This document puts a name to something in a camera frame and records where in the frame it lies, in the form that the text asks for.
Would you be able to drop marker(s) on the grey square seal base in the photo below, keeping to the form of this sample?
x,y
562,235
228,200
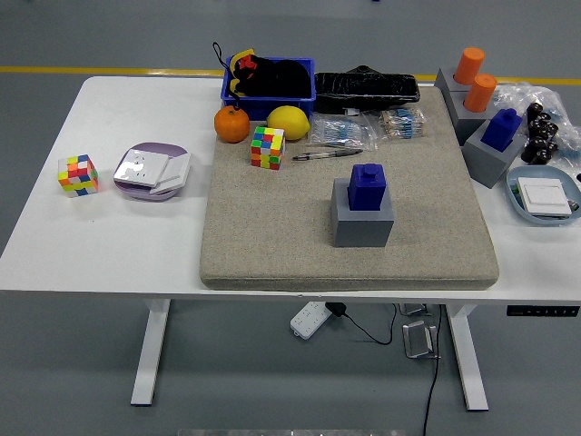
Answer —
x,y
361,229
488,163

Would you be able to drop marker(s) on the four-by-four colourful puzzle cube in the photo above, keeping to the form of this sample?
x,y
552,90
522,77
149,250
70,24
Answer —
x,y
268,147

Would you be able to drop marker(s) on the large clear bag of resistors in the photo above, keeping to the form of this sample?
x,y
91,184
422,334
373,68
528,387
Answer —
x,y
340,129

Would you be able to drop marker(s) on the small clear bag of resistors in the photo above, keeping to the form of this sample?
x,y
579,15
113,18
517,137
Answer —
x,y
401,122

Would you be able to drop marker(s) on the white table leg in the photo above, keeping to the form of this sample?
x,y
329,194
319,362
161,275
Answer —
x,y
150,354
467,363

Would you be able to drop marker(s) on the yellow lemon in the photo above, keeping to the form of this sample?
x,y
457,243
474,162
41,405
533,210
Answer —
x,y
288,122

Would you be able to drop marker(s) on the grey ballpoint pen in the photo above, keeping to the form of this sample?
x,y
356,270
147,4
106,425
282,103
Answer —
x,y
336,153

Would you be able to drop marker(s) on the light blue plate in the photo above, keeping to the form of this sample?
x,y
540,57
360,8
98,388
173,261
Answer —
x,y
535,172

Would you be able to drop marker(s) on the white wall socket panel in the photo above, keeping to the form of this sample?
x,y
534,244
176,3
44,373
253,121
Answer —
x,y
138,167

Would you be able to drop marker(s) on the grey round-hole seal base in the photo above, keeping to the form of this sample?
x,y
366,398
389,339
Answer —
x,y
467,123
445,82

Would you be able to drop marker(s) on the blue plastic bin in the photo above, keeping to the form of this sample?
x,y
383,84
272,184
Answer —
x,y
272,108

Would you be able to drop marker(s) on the grey-brown fabric mat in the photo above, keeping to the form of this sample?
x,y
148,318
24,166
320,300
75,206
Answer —
x,y
272,227

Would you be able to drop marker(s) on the orange cylinder seal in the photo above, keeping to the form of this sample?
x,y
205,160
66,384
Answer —
x,y
469,66
480,93

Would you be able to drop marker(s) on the white wall switch panel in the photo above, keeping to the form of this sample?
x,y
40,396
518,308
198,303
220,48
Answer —
x,y
544,196
174,172

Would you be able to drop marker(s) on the large silver metal bracket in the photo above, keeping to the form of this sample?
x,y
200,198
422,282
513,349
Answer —
x,y
417,340

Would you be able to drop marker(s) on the black keyboard in plastic wrap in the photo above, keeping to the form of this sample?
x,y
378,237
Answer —
x,y
363,88

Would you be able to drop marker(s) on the purple plate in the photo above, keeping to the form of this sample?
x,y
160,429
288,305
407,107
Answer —
x,y
156,146

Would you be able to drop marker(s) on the orange fruit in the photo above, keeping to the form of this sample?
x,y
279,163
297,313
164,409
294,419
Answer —
x,y
231,125

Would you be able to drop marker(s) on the white power strip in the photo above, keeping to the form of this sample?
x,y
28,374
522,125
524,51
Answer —
x,y
308,320

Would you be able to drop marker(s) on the black cylinder capacitor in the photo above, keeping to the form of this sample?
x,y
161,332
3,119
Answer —
x,y
542,122
535,155
547,131
542,144
535,111

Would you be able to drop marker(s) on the small silver metal bracket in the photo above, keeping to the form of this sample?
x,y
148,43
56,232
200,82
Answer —
x,y
413,310

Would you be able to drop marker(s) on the black table control panel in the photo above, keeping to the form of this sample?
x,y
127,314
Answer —
x,y
542,311

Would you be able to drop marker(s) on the blue square seal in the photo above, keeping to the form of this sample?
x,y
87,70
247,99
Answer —
x,y
367,188
501,129

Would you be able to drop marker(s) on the three-by-three colourful puzzle cube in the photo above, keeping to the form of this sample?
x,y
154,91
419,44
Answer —
x,y
77,176

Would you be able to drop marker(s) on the crumpled clear plastic bag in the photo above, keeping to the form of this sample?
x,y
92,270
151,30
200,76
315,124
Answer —
x,y
522,93

